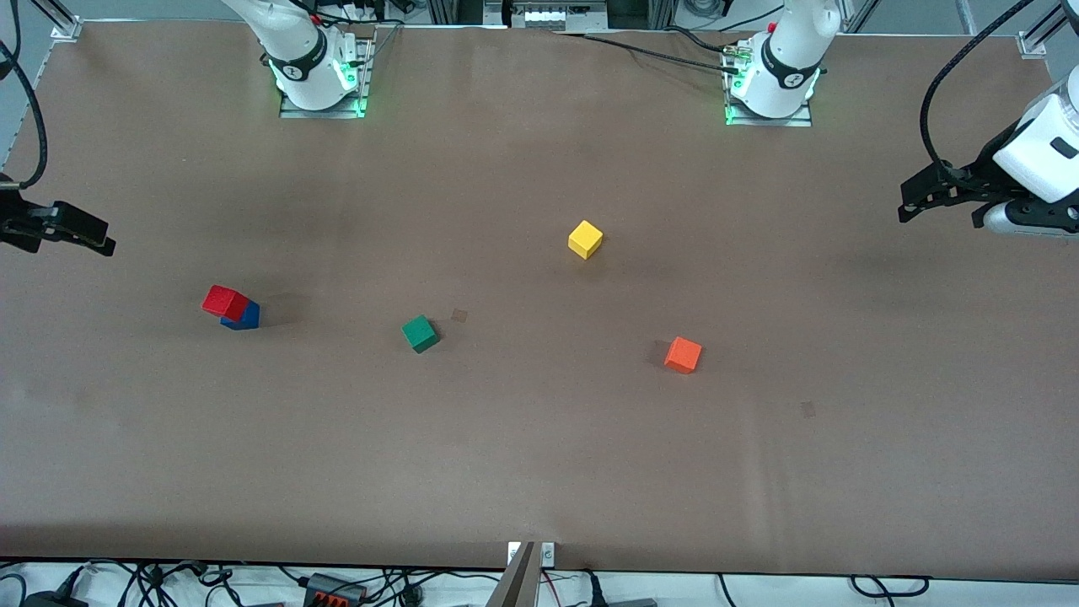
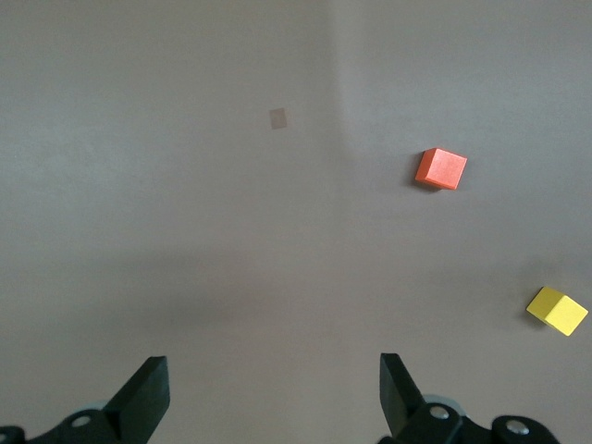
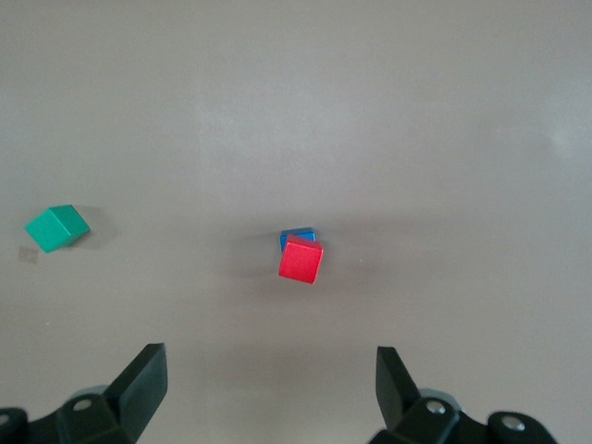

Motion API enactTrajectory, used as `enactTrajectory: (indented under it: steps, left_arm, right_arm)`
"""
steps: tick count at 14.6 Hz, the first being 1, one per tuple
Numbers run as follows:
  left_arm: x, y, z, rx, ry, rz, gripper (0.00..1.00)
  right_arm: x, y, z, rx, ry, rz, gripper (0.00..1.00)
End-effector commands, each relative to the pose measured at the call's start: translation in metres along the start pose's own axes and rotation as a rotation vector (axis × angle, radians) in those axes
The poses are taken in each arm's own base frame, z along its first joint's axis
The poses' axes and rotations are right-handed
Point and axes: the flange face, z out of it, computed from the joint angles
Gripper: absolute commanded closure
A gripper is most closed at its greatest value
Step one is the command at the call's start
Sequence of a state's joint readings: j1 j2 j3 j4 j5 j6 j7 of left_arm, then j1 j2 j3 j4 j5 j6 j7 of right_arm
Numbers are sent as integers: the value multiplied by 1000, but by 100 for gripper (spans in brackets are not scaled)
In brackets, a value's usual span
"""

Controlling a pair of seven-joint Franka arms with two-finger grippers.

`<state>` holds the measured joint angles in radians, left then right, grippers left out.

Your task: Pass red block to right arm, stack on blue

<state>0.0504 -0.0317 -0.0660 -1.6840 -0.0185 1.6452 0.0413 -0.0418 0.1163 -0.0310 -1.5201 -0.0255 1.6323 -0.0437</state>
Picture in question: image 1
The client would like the grey camera stand pole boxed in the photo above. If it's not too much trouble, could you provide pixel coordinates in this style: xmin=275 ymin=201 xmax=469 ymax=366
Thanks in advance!
xmin=485 ymin=542 xmax=540 ymax=607

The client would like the orange wooden block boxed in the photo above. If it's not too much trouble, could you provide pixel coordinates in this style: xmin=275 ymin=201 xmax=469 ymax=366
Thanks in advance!
xmin=663 ymin=336 xmax=703 ymax=374

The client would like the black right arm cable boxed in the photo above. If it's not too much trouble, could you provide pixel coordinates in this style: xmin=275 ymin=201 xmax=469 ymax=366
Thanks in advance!
xmin=0 ymin=0 xmax=49 ymax=191

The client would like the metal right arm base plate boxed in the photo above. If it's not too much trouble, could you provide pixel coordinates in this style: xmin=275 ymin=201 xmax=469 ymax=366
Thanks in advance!
xmin=279 ymin=34 xmax=373 ymax=120

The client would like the black cable on table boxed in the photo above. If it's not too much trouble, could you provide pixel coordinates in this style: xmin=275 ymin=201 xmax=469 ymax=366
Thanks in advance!
xmin=556 ymin=25 xmax=747 ymax=77

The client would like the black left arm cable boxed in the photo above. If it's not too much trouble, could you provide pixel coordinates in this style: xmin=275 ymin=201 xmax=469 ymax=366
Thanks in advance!
xmin=919 ymin=0 xmax=1033 ymax=175

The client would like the aluminium frame equipment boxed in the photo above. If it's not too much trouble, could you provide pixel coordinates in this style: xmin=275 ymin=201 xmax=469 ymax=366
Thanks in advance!
xmin=485 ymin=0 xmax=609 ymax=33

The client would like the red wooden block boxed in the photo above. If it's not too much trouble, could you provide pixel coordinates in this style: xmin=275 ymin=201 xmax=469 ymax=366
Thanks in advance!
xmin=201 ymin=285 xmax=251 ymax=322

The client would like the black looped cable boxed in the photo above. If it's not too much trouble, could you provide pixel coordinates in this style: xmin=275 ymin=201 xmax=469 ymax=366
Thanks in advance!
xmin=850 ymin=573 xmax=931 ymax=599

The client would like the green wooden block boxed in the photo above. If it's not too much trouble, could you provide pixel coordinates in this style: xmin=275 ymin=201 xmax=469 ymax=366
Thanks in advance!
xmin=400 ymin=314 xmax=441 ymax=354

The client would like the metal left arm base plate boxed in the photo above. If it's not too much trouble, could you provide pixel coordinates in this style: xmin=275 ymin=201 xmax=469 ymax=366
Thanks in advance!
xmin=725 ymin=99 xmax=813 ymax=128

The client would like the black orange power strip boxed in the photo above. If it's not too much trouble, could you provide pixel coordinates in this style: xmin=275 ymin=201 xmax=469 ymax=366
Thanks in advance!
xmin=302 ymin=572 xmax=368 ymax=607

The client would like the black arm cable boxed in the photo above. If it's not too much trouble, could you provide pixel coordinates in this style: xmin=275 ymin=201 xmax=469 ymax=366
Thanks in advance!
xmin=919 ymin=0 xmax=1033 ymax=175
xmin=0 ymin=0 xmax=49 ymax=191

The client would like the yellow wooden block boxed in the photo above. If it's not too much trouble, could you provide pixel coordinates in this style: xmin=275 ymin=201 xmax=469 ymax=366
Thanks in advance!
xmin=567 ymin=220 xmax=604 ymax=261

